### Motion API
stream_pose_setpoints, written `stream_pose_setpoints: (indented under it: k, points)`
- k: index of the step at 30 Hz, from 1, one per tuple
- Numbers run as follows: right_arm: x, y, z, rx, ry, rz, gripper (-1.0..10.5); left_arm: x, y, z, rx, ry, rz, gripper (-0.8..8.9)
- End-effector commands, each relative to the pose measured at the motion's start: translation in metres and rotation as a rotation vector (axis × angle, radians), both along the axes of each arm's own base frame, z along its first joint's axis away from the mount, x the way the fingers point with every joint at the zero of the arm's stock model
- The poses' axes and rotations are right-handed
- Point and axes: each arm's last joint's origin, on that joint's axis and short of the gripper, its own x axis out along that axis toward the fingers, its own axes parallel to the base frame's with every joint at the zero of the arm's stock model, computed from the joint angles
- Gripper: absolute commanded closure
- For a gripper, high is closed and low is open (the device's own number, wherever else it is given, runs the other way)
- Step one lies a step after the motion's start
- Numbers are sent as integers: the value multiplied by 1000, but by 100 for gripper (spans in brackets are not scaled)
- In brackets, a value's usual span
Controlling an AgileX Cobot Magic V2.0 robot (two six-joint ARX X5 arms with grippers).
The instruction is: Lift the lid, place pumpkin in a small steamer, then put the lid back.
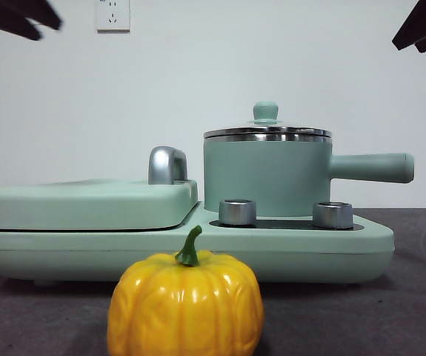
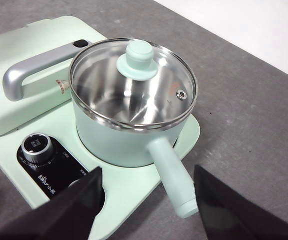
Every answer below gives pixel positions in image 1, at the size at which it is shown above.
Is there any glass pot lid green knob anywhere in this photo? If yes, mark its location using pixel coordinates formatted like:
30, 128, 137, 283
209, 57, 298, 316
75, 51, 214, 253
202, 102, 333, 140

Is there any yellow plastic pumpkin green stem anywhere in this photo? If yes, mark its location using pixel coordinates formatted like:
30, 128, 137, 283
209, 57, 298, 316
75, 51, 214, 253
107, 225, 265, 356

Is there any silver control knob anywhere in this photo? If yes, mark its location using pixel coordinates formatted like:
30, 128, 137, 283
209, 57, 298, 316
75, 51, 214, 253
311, 201, 354, 229
218, 199, 257, 227

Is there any mint green breakfast machine base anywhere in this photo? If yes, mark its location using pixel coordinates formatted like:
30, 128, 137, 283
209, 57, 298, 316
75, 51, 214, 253
0, 200, 396, 289

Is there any white wall socket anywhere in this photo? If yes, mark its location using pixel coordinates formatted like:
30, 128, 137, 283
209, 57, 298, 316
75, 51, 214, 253
96, 0, 131, 34

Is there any mint green pot with handle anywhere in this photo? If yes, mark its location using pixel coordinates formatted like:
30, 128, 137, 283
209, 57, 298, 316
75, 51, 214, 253
202, 133, 416, 220

